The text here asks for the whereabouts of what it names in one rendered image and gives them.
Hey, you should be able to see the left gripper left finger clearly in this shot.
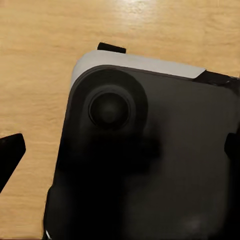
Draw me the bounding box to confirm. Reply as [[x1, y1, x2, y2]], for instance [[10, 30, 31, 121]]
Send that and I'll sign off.
[[0, 133, 26, 193]]

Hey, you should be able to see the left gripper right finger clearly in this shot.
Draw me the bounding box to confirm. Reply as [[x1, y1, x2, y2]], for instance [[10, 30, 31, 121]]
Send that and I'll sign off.
[[224, 133, 240, 173]]

